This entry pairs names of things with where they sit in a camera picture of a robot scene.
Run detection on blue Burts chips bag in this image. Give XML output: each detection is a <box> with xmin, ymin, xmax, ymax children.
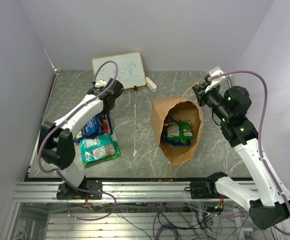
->
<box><xmin>96</xmin><ymin>113</ymin><xmax>113</xmax><ymax>135</ymax></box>

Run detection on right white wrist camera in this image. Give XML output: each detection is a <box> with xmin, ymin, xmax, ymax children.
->
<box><xmin>205</xmin><ymin>66</ymin><xmax>226</xmax><ymax>93</ymax></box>

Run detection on green Chuba cassava chips bag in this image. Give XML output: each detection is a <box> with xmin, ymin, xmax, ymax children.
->
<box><xmin>81</xmin><ymin>131</ymin><xmax>122</xmax><ymax>166</ymax></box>

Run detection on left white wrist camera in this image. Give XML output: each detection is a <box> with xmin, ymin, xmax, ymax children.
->
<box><xmin>92</xmin><ymin>80</ymin><xmax>107</xmax><ymax>88</ymax></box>

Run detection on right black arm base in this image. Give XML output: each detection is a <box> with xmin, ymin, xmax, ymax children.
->
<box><xmin>184</xmin><ymin>181</ymin><xmax>221</xmax><ymax>200</ymax></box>

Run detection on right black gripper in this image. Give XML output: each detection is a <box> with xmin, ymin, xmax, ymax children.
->
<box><xmin>192</xmin><ymin>81</ymin><xmax>231</xmax><ymax>122</ymax></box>

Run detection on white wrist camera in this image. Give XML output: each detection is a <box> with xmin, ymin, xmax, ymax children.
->
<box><xmin>205</xmin><ymin>66</ymin><xmax>226</xmax><ymax>93</ymax></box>
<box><xmin>92</xmin><ymin>80</ymin><xmax>107</xmax><ymax>88</ymax></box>

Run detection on brown paper bag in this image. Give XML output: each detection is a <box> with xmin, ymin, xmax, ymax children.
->
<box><xmin>150</xmin><ymin>93</ymin><xmax>204</xmax><ymax>173</ymax></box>

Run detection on green snack packet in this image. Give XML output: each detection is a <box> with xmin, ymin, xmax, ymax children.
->
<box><xmin>166</xmin><ymin>119</ymin><xmax>195</xmax><ymax>140</ymax></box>

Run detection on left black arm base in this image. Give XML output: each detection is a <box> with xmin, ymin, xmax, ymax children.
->
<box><xmin>56</xmin><ymin>180</ymin><xmax>103</xmax><ymax>200</ymax></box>

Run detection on loose wires under table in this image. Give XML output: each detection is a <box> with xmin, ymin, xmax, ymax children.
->
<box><xmin>67</xmin><ymin>194</ymin><xmax>265</xmax><ymax>240</ymax></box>

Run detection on blue green Burts vinegar bag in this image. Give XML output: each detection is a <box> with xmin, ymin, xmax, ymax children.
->
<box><xmin>73</xmin><ymin>116</ymin><xmax>103</xmax><ymax>143</ymax></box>

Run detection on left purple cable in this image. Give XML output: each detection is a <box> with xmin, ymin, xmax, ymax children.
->
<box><xmin>36</xmin><ymin>60</ymin><xmax>118</xmax><ymax>201</ymax></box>

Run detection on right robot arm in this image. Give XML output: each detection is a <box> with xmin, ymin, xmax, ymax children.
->
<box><xmin>193</xmin><ymin>83</ymin><xmax>290</xmax><ymax>230</ymax></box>

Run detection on red snack packet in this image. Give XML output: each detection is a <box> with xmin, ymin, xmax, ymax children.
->
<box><xmin>164</xmin><ymin>116</ymin><xmax>178</xmax><ymax>127</ymax></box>

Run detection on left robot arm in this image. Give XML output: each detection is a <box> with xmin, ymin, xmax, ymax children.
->
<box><xmin>37</xmin><ymin>78</ymin><xmax>123</xmax><ymax>199</ymax></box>

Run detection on white eraser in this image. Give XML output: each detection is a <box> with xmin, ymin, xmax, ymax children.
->
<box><xmin>145</xmin><ymin>77</ymin><xmax>157</xmax><ymax>92</ymax></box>

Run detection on aluminium rail frame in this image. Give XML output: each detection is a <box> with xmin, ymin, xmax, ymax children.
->
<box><xmin>7</xmin><ymin>178</ymin><xmax>285</xmax><ymax>240</ymax></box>

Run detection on small whiteboard yellow frame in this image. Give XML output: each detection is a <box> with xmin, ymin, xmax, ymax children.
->
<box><xmin>91</xmin><ymin>51</ymin><xmax>147</xmax><ymax>90</ymax></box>

